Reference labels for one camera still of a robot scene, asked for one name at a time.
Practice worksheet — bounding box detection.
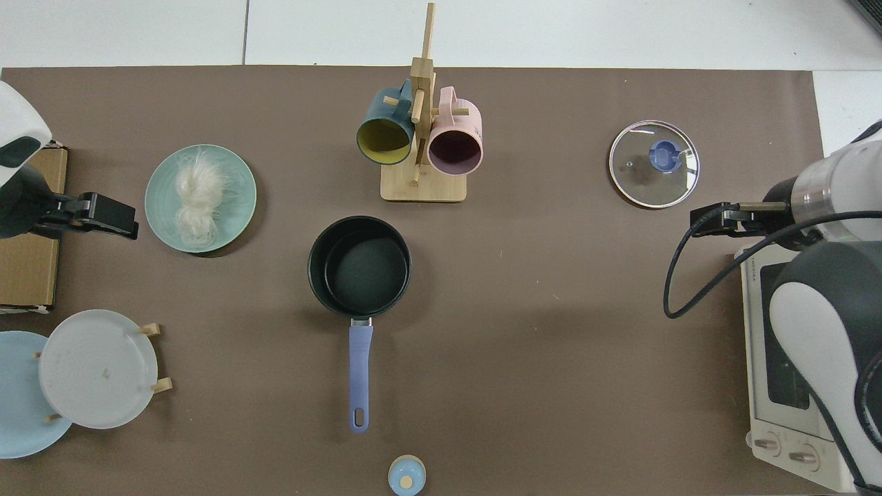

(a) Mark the small blue round thing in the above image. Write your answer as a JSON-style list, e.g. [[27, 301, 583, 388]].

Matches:
[[388, 455, 427, 496]]

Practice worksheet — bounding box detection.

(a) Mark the white plate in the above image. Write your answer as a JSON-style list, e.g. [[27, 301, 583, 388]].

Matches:
[[39, 309, 158, 430]]

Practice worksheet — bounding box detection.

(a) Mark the white vermicelli bundle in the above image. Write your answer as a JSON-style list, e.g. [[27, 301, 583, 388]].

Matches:
[[174, 150, 229, 250]]

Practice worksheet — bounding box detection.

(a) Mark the pink cup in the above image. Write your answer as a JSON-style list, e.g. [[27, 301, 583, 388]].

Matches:
[[427, 86, 484, 176]]

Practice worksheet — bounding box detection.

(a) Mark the dark grey object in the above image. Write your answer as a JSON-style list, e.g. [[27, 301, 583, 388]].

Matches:
[[846, 0, 882, 37]]

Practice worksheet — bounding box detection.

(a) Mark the light blue plate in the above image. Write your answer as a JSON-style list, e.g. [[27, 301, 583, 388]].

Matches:
[[0, 331, 73, 459]]

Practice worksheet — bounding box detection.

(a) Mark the brown table cloth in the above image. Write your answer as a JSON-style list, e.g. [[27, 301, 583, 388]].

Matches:
[[0, 65, 828, 496]]

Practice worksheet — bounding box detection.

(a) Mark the pale green plate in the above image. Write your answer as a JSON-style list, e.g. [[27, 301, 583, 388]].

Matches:
[[145, 144, 257, 254]]

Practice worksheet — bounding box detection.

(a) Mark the wooden cup stand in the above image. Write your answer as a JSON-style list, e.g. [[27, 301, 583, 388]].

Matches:
[[380, 2, 471, 203]]

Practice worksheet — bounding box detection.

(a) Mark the wire basket with wooden floor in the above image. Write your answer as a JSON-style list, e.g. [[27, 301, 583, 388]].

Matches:
[[0, 141, 68, 314]]

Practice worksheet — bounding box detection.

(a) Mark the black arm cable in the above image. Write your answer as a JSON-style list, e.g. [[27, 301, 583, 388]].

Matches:
[[663, 203, 882, 320]]

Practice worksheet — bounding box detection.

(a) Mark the dark teal cup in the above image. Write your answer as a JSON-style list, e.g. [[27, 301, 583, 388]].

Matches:
[[356, 78, 416, 166]]

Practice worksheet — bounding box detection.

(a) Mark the wooden plate rack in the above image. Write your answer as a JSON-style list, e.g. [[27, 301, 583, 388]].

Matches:
[[33, 322, 173, 424]]

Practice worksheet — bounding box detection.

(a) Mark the pale toaster oven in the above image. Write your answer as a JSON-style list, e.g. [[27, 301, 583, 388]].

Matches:
[[734, 241, 882, 493]]

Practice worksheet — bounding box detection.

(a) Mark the black pot with blue handle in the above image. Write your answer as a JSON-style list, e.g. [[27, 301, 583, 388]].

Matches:
[[307, 216, 412, 434]]

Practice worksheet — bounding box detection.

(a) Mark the glass lid with blue knob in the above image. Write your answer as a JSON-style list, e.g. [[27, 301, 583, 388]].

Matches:
[[608, 121, 701, 209]]

